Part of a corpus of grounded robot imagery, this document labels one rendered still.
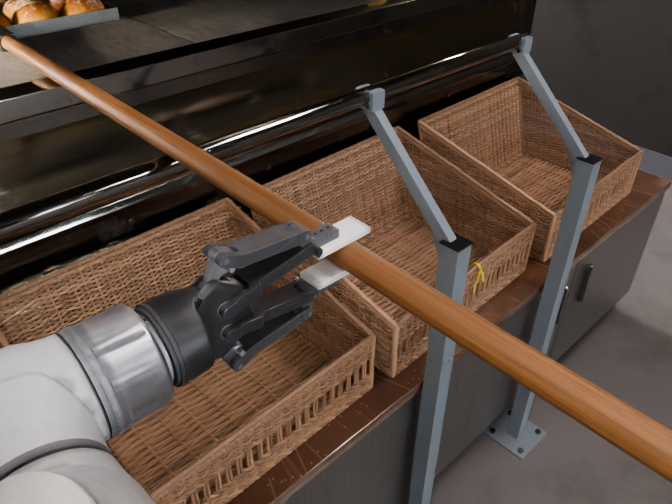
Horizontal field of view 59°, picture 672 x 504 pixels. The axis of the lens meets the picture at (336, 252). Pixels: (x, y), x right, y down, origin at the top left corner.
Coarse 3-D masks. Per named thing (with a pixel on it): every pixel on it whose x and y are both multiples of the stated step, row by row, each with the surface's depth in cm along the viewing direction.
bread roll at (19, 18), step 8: (24, 8) 127; (32, 8) 128; (40, 8) 128; (48, 8) 130; (16, 16) 127; (24, 16) 127; (32, 16) 128; (40, 16) 128; (48, 16) 129; (56, 16) 131
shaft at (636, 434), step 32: (32, 64) 107; (96, 96) 91; (128, 128) 85; (160, 128) 80; (192, 160) 74; (256, 192) 66; (320, 224) 61; (352, 256) 57; (384, 288) 54; (416, 288) 52; (448, 320) 50; (480, 320) 49; (480, 352) 48; (512, 352) 46; (544, 384) 44; (576, 384) 43; (576, 416) 43; (608, 416) 41; (640, 416) 41; (640, 448) 40
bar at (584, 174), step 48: (480, 48) 122; (528, 48) 131; (384, 96) 104; (240, 144) 88; (384, 144) 106; (576, 144) 131; (96, 192) 75; (576, 192) 134; (576, 240) 142; (432, 336) 116; (432, 384) 122; (432, 432) 130; (528, 432) 185; (432, 480) 144
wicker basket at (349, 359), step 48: (144, 240) 124; (192, 240) 132; (48, 288) 113; (96, 288) 119; (144, 288) 126; (0, 336) 102; (288, 336) 137; (336, 336) 126; (192, 384) 125; (240, 384) 125; (288, 384) 124; (336, 384) 113; (144, 432) 115; (192, 432) 115; (240, 432) 97; (288, 432) 109; (144, 480) 106; (192, 480) 94; (240, 480) 104
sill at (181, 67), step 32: (384, 0) 155; (416, 0) 156; (448, 0) 165; (256, 32) 130; (288, 32) 132; (320, 32) 138; (128, 64) 112; (160, 64) 114; (192, 64) 119; (224, 64) 124; (0, 96) 98; (32, 96) 100; (64, 96) 104
